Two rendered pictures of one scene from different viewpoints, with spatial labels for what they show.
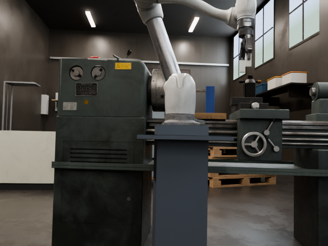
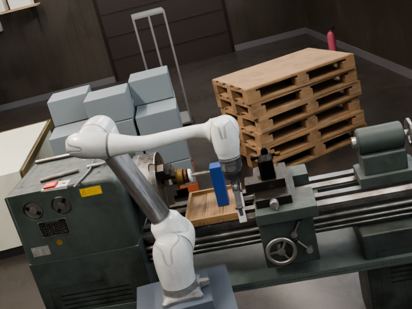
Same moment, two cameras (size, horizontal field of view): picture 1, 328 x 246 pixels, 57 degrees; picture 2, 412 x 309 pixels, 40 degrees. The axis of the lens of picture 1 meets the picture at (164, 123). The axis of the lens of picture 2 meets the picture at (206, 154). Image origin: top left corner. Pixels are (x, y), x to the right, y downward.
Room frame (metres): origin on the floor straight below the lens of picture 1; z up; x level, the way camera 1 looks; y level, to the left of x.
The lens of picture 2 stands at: (-0.58, -0.44, 2.18)
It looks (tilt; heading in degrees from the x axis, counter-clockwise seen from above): 20 degrees down; 3
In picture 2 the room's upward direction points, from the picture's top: 14 degrees counter-clockwise
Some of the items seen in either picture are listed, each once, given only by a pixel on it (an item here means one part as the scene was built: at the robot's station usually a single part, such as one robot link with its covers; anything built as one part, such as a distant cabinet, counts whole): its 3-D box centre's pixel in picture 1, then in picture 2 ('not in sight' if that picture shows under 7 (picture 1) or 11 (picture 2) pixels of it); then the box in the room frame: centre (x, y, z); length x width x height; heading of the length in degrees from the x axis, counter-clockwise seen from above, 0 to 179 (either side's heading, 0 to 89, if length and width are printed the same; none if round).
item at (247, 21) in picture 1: (245, 24); (230, 162); (1.57, -0.42, 1.34); 0.09 x 0.09 x 0.06
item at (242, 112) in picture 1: (255, 116); (282, 192); (2.13, -0.65, 0.90); 0.53 x 0.30 x 0.06; 175
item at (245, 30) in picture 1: (245, 38); (234, 178); (1.57, -0.42, 1.27); 0.08 x 0.07 x 0.09; 178
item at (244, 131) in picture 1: (259, 139); (289, 238); (1.93, -0.61, 0.73); 0.27 x 0.12 x 0.27; 85
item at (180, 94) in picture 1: (180, 94); (172, 258); (1.58, -0.08, 0.97); 0.18 x 0.16 x 0.22; 175
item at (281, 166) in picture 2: (248, 109); (271, 184); (2.15, -0.60, 0.95); 0.43 x 0.18 x 0.04; 175
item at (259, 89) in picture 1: (265, 89); not in sight; (7.07, -2.39, 1.87); 0.55 x 0.41 x 0.21; 5
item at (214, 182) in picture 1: (229, 154); (289, 107); (5.03, -1.10, 0.44); 1.25 x 0.86 x 0.89; 113
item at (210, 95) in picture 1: (210, 102); (219, 184); (2.19, -0.33, 1.00); 0.08 x 0.06 x 0.23; 175
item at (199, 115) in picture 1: (202, 117); (214, 204); (2.19, -0.28, 0.89); 0.36 x 0.30 x 0.04; 175
